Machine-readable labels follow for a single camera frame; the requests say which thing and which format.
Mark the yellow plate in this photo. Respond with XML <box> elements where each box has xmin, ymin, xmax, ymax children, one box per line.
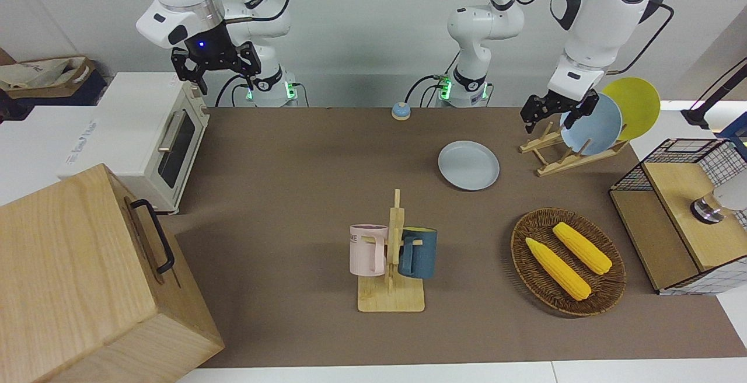
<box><xmin>601</xmin><ymin>77</ymin><xmax>662</xmax><ymax>142</ymax></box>

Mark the white cloth bag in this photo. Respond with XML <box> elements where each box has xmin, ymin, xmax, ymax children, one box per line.
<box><xmin>0</xmin><ymin>57</ymin><xmax>89</xmax><ymax>90</ymax></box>

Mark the blue frame piece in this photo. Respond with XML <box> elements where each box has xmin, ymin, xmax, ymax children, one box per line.
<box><xmin>718</xmin><ymin>111</ymin><xmax>747</xmax><ymax>162</ymax></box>

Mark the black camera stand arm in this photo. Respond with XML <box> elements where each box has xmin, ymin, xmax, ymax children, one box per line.
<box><xmin>681</xmin><ymin>57</ymin><xmax>747</xmax><ymax>129</ymax></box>

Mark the short yellow corn cob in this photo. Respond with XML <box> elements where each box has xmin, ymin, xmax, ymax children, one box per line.
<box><xmin>551</xmin><ymin>221</ymin><xmax>614</xmax><ymax>276</ymax></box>

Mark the wooden plate rack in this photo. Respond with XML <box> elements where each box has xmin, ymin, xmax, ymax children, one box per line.
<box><xmin>519</xmin><ymin>121</ymin><xmax>630</xmax><ymax>178</ymax></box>

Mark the long yellow corn cob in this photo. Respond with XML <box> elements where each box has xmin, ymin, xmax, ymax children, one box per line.
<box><xmin>525</xmin><ymin>236</ymin><xmax>592</xmax><ymax>302</ymax></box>

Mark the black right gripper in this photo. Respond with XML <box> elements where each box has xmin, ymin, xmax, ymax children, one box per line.
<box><xmin>170</xmin><ymin>23</ymin><xmax>262</xmax><ymax>96</ymax></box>

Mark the black base cable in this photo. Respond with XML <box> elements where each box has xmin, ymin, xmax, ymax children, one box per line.
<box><xmin>214</xmin><ymin>75</ymin><xmax>310</xmax><ymax>108</ymax></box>
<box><xmin>404</xmin><ymin>50</ymin><xmax>462</xmax><ymax>108</ymax></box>

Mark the dark blue mug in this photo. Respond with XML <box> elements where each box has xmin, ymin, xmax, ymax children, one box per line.
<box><xmin>398</xmin><ymin>227</ymin><xmax>438</xmax><ymax>281</ymax></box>

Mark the wire shelf with wooden boards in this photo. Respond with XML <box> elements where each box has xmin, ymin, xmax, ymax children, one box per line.
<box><xmin>608</xmin><ymin>137</ymin><xmax>747</xmax><ymax>297</ymax></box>

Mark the cardboard box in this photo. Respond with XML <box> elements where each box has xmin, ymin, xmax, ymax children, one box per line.
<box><xmin>0</xmin><ymin>55</ymin><xmax>109</xmax><ymax>108</ymax></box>

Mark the light wooden box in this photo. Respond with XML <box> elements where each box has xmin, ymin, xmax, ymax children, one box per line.
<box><xmin>0</xmin><ymin>163</ymin><xmax>226</xmax><ymax>383</ymax></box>

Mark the white object with metal cap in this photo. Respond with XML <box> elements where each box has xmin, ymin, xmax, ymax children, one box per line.
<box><xmin>690</xmin><ymin>182</ymin><xmax>747</xmax><ymax>225</ymax></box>

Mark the white toaster oven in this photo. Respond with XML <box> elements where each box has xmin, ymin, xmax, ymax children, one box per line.
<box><xmin>57</xmin><ymin>72</ymin><xmax>211</xmax><ymax>216</ymax></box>

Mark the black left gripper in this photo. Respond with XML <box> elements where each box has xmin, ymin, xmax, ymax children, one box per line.
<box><xmin>521</xmin><ymin>90</ymin><xmax>601</xmax><ymax>134</ymax></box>

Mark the black right base cable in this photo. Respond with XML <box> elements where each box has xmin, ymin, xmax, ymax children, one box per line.
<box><xmin>214</xmin><ymin>75</ymin><xmax>310</xmax><ymax>108</ymax></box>

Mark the brown wicker basket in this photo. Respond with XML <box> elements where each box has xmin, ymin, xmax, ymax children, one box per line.
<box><xmin>510</xmin><ymin>207</ymin><xmax>627</xmax><ymax>318</ymax></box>

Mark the black box handle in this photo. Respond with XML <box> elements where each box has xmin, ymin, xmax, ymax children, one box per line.
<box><xmin>129</xmin><ymin>198</ymin><xmax>176</xmax><ymax>276</ymax></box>

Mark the gray plate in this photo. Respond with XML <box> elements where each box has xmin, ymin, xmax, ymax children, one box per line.
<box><xmin>438</xmin><ymin>140</ymin><xmax>501</xmax><ymax>192</ymax></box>

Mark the brown table mat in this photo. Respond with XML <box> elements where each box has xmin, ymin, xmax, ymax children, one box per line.
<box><xmin>158</xmin><ymin>106</ymin><xmax>747</xmax><ymax>370</ymax></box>

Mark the black left base cable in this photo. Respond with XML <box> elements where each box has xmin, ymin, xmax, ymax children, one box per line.
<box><xmin>404</xmin><ymin>50</ymin><xmax>462</xmax><ymax>108</ymax></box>

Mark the wooden mug stand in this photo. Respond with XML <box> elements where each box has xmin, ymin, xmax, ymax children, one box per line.
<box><xmin>357</xmin><ymin>189</ymin><xmax>426</xmax><ymax>314</ymax></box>

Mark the pink mug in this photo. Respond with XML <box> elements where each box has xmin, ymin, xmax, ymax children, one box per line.
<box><xmin>349</xmin><ymin>224</ymin><xmax>389</xmax><ymax>277</ymax></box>

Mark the light blue plate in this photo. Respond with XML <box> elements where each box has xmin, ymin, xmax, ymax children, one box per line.
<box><xmin>559</xmin><ymin>92</ymin><xmax>624</xmax><ymax>158</ymax></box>

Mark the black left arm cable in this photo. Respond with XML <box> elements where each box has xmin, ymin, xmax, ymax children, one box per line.
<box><xmin>507</xmin><ymin>0</ymin><xmax>676</xmax><ymax>76</ymax></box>

